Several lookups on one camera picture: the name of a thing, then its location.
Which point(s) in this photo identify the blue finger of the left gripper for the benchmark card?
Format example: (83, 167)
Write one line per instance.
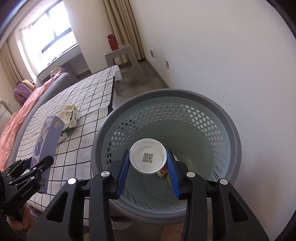
(27, 163)
(42, 168)

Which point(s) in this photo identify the person's left hand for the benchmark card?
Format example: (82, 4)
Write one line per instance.
(26, 224)

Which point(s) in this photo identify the tan bag behind purple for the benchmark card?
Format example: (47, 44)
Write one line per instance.
(31, 85)

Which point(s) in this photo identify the beige right curtain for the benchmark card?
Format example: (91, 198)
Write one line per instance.
(123, 24)

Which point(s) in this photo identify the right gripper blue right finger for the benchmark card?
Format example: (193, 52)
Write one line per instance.
(173, 173)

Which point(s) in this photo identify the pink duvet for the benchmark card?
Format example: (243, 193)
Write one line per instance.
(12, 127)

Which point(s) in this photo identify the white round plastic lid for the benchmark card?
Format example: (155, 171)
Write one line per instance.
(147, 156)

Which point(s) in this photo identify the white black checkered sheet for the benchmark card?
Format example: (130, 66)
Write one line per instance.
(82, 107)

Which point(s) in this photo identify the grey plastic stool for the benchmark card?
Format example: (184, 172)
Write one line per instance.
(128, 69)

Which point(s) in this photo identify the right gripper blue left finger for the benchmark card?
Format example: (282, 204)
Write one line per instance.
(121, 173)

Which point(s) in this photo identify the purple rabbit toothpaste box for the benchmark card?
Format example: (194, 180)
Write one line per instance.
(47, 140)

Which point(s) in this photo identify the red water bottle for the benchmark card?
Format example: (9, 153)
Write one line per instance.
(114, 45)

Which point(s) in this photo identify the red white paper cup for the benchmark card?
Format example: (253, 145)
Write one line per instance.
(163, 171)

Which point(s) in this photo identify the grey perforated trash basket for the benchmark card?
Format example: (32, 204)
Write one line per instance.
(155, 129)

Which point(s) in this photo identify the beige curtain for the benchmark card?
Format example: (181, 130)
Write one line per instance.
(123, 24)
(9, 66)

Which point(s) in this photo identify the grey headboard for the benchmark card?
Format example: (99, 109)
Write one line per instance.
(5, 113)

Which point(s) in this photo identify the beige paper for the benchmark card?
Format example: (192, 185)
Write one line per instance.
(69, 112)

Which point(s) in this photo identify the beige left curtain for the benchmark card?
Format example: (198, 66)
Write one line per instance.
(9, 66)

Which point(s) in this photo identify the purple knitted bag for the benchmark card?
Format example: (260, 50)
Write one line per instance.
(22, 93)

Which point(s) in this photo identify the beige cloth on sill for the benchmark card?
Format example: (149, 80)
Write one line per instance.
(56, 71)

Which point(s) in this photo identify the red white snack bag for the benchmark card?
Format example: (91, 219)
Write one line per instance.
(64, 134)

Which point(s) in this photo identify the grey bed mattress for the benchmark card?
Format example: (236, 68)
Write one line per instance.
(64, 81)

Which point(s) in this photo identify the yellow plastic container lid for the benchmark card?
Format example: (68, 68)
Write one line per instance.
(168, 180)

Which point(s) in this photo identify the window with dark frame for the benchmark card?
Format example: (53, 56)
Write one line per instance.
(46, 35)

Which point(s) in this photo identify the wall socket near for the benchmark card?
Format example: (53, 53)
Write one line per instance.
(167, 65)

